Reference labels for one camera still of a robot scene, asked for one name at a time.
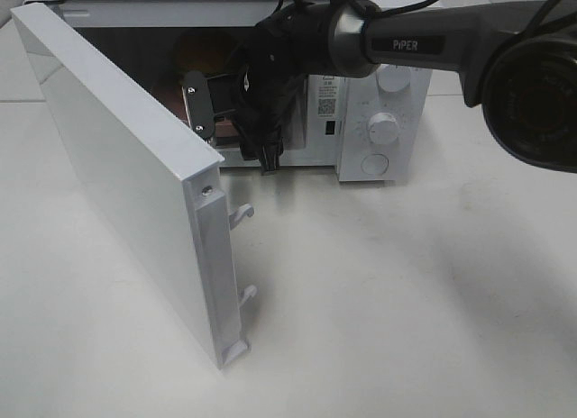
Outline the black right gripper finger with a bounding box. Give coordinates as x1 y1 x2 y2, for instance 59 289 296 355
241 133 282 173

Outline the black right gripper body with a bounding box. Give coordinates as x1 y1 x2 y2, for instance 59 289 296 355
206 52 307 155

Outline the burger with lettuce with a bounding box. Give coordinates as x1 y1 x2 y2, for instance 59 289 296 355
171 28 243 76

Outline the pink round plate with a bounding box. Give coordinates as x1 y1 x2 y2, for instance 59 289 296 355
151 72 240 148

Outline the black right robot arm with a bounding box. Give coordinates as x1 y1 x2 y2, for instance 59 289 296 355
206 0 576 173

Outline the round door release button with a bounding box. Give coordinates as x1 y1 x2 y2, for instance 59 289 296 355
361 154 389 176

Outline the white upper power knob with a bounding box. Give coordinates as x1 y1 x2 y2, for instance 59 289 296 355
377 65 411 93

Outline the white adjoining table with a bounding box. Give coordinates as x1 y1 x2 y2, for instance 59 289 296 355
427 69 463 96

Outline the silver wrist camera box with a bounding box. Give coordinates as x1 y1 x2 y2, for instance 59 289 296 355
182 70 215 141

